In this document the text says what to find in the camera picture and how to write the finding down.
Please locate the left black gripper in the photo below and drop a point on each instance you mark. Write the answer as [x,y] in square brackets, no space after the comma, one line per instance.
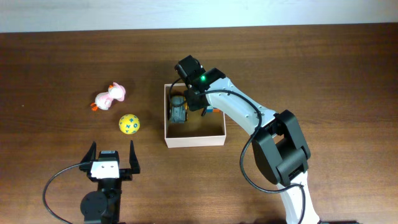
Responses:
[127,173]

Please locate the grey yellow toy truck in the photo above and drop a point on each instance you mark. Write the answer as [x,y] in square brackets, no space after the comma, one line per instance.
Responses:
[178,110]

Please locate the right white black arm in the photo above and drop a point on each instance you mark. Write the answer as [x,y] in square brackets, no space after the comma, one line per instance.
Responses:
[281,152]

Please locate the colourful puzzle cube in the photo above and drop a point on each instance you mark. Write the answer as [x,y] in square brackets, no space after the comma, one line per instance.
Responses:
[211,109]

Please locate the pink white toy duck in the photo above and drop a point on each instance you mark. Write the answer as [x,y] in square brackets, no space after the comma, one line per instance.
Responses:
[104,100]

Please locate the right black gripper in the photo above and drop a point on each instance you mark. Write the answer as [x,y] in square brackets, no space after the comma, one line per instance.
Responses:
[193,104]

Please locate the pink cardboard box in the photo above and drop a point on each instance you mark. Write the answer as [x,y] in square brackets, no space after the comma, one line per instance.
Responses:
[197,130]

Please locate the yellow letter ball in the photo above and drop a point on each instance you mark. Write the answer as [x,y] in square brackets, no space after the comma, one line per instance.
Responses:
[129,124]

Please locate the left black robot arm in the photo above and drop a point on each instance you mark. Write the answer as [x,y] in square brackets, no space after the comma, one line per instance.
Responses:
[102,206]

